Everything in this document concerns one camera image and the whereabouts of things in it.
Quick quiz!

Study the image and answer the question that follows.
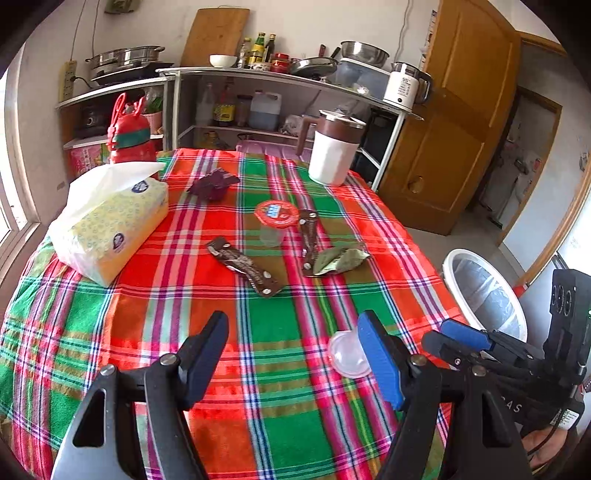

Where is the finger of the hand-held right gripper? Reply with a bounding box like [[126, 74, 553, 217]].
[[421, 331, 522, 372], [441, 318, 548, 366]]

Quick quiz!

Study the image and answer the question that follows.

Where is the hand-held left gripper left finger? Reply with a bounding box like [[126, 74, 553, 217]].
[[51, 311, 230, 480]]

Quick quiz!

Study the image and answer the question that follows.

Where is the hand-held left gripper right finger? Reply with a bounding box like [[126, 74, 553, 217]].
[[357, 310, 534, 480]]

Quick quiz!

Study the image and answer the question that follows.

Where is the clear plastic cup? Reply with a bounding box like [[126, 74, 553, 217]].
[[329, 330, 371, 379]]

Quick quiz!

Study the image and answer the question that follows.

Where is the translucent bin liner bag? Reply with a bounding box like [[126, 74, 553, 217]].
[[452, 257, 525, 335]]

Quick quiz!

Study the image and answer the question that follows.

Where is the white trash bin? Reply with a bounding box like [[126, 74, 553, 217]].
[[442, 249, 528, 342]]

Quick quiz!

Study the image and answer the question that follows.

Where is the brown wrapper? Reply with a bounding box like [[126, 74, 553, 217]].
[[298, 209, 319, 271], [205, 237, 283, 298]]

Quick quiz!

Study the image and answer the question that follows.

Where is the green wrapper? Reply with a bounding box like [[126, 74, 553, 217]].
[[302, 246, 371, 278]]

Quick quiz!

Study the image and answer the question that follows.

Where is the red-lidded clear cup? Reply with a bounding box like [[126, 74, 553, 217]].
[[255, 200, 301, 247]]

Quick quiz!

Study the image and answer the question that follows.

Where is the purple wrapper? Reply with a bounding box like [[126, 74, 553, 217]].
[[187, 168, 241, 201]]

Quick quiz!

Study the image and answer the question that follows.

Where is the plaid tablecloth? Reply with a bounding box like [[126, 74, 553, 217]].
[[0, 148, 467, 480]]

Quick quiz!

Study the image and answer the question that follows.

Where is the yellow tissue pack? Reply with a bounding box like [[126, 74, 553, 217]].
[[47, 161, 169, 287]]

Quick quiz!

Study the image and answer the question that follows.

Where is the white pitcher with brown lid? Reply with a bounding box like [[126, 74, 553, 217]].
[[295, 109, 368, 186]]

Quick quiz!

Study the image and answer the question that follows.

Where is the wooden door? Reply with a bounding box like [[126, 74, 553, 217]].
[[379, 0, 522, 236]]

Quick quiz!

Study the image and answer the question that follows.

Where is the purple lidded storage box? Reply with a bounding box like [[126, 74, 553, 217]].
[[235, 140, 315, 162]]

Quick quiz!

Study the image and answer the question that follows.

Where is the pink printed box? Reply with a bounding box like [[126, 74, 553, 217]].
[[69, 143, 112, 178]]

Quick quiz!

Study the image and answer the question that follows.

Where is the red antler bottle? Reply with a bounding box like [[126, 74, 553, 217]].
[[107, 92, 160, 181]]

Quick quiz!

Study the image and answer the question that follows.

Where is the window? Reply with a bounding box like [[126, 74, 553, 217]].
[[0, 69, 51, 278]]

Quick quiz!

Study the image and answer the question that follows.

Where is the white electric kettle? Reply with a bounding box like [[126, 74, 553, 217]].
[[382, 61, 434, 112]]

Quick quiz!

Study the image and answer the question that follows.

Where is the yellow label sauce bottle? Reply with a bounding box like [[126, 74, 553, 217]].
[[212, 78, 236, 127]]

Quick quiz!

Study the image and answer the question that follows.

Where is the clear plastic bottle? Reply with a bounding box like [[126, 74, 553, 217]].
[[195, 83, 215, 126]]

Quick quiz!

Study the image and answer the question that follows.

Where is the white jerry can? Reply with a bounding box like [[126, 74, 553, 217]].
[[249, 90, 282, 131]]

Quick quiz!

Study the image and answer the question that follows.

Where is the clear plastic storage container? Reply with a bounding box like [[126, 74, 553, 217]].
[[335, 58, 391, 97]]

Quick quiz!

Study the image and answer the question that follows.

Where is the low metal shelf rack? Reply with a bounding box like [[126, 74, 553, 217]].
[[55, 76, 177, 181]]

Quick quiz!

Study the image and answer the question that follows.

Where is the tall metal shelf rack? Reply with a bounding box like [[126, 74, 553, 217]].
[[156, 67, 424, 192]]

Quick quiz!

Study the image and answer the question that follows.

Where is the steel mixing bowl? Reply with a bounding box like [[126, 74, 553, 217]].
[[340, 41, 390, 68]]

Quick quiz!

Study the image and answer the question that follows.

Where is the frying pan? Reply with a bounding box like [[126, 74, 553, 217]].
[[288, 45, 341, 79]]

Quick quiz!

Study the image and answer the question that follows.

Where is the green oil bottle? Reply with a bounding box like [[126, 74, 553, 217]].
[[249, 32, 267, 65]]

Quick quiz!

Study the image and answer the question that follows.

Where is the wooden cutting board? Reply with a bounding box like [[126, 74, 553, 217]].
[[180, 7, 251, 68]]

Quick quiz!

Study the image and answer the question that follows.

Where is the wall power strip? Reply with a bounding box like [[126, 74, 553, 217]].
[[59, 60, 77, 102]]

